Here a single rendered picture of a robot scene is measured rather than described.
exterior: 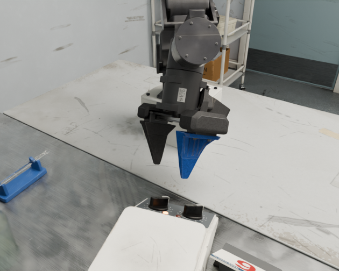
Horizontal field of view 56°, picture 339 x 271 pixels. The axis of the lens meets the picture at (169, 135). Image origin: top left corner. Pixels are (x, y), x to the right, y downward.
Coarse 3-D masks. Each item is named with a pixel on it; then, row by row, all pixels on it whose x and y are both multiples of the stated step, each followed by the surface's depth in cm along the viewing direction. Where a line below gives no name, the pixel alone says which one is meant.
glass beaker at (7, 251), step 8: (0, 216) 49; (0, 224) 48; (8, 224) 49; (0, 232) 46; (8, 232) 47; (0, 240) 51; (8, 240) 51; (0, 248) 50; (8, 248) 50; (16, 248) 48; (0, 256) 49; (8, 256) 49; (16, 256) 48; (0, 264) 48; (8, 264) 48
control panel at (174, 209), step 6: (144, 204) 52; (168, 204) 54; (174, 204) 54; (150, 210) 49; (168, 210) 51; (174, 210) 51; (180, 210) 51; (174, 216) 48; (204, 216) 50; (210, 216) 51; (198, 222) 47; (204, 222) 48; (210, 222) 48
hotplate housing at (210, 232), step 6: (138, 204) 51; (216, 222) 50; (210, 228) 47; (210, 234) 45; (204, 240) 43; (210, 240) 46; (204, 246) 43; (210, 246) 47; (204, 252) 42; (204, 258) 42; (198, 264) 40; (204, 264) 43; (198, 270) 40; (204, 270) 45
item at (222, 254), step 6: (222, 252) 48; (222, 258) 45; (228, 258) 46; (234, 258) 47; (234, 264) 44; (240, 264) 45; (246, 264) 46; (246, 270) 43; (252, 270) 44; (258, 270) 45
